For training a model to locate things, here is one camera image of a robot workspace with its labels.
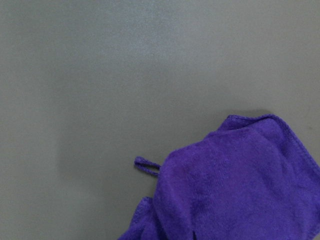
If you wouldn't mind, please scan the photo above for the purple microfiber cloth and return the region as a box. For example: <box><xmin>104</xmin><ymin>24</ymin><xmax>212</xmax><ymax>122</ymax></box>
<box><xmin>121</xmin><ymin>114</ymin><xmax>320</xmax><ymax>240</ymax></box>

